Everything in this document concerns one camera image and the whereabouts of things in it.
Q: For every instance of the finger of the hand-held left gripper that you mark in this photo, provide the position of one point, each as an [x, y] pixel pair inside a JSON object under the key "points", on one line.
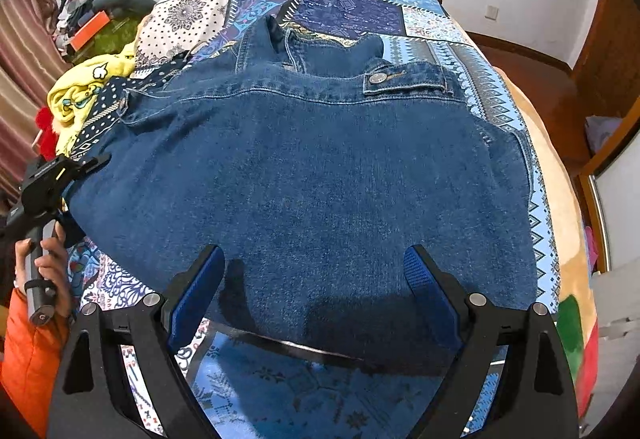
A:
{"points": [[87, 165]]}

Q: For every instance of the pale plastic bag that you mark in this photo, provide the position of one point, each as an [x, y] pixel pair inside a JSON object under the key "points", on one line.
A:
{"points": [[602, 134]]}

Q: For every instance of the white sliding wardrobe door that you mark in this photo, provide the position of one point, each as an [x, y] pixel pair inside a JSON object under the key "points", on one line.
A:
{"points": [[620, 229]]}

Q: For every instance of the person's left hand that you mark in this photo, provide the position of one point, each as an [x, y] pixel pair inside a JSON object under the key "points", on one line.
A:
{"points": [[57, 264]]}

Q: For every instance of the orange box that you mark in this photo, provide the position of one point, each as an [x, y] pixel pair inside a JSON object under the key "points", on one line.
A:
{"points": [[90, 29]]}

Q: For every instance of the blue denim jacket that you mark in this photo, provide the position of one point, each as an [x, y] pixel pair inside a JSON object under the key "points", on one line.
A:
{"points": [[325, 179]]}

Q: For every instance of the white wall socket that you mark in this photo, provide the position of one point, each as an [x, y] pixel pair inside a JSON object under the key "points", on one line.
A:
{"points": [[492, 12]]}

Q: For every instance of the green patterned cover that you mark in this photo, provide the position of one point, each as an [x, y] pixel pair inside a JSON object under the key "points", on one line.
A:
{"points": [[117, 36]]}

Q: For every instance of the person's left forearm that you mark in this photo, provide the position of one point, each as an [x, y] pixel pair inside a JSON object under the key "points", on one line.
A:
{"points": [[25, 359]]}

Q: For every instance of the navy patterned cloth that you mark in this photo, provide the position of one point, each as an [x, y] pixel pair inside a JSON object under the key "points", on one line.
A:
{"points": [[107, 94]]}

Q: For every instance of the pile of mixed clothes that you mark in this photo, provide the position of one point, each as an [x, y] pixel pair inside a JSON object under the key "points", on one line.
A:
{"points": [[75, 4]]}

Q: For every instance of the wooden door frame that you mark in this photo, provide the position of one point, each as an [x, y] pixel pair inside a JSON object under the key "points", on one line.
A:
{"points": [[610, 44]]}

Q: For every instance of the yellow printed cloth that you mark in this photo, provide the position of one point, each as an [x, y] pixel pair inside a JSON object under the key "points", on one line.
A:
{"points": [[75, 94]]}

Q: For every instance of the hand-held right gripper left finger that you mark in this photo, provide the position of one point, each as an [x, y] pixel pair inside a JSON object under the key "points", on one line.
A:
{"points": [[197, 299]]}

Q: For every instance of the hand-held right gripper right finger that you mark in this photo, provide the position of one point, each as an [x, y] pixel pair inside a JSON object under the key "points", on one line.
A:
{"points": [[430, 289]]}

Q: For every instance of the red cloth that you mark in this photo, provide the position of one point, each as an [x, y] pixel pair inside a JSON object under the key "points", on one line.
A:
{"points": [[47, 129]]}

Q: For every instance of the striped brown curtain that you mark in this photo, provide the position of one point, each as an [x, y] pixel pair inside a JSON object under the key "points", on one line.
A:
{"points": [[25, 44]]}

